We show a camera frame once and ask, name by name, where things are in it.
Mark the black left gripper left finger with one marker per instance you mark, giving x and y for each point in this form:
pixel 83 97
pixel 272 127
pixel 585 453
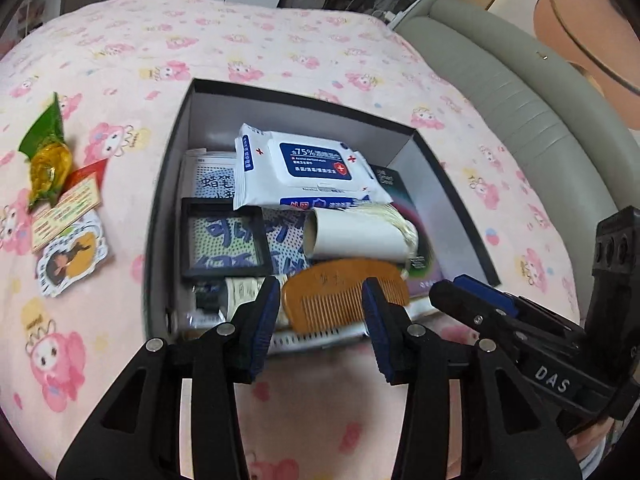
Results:
pixel 134 431

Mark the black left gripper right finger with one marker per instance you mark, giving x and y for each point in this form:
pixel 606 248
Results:
pixel 505 432

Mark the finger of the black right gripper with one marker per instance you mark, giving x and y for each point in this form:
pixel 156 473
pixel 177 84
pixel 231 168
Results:
pixel 499 300
pixel 468 320

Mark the cartoon figure sticker pack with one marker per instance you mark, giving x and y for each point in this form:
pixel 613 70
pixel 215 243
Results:
pixel 72 256

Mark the pink text card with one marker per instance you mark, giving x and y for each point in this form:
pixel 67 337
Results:
pixel 73 204

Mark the red envelope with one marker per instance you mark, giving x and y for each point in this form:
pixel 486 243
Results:
pixel 95 169

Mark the green yellow snack packet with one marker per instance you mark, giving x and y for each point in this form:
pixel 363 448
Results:
pixel 49 157

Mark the dark booklet in box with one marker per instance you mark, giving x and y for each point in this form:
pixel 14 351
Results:
pixel 424 269

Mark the white cardboard tube roll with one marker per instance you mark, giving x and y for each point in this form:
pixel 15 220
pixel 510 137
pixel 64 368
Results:
pixel 372 231

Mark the wooden comb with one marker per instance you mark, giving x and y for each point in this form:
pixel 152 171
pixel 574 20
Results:
pixel 328 294

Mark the grey padded headboard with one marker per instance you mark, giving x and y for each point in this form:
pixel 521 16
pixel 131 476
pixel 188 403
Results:
pixel 573 148

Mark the pink cartoon print blanket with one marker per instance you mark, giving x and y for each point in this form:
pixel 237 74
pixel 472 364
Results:
pixel 121 69

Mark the black framed blue picture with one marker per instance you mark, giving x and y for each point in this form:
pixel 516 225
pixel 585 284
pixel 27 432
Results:
pixel 217 241

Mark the white blue wet wipes pack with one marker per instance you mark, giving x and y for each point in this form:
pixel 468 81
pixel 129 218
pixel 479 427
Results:
pixel 278 170

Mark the dark grey shoe box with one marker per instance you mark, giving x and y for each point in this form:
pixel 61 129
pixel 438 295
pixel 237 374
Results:
pixel 211 115

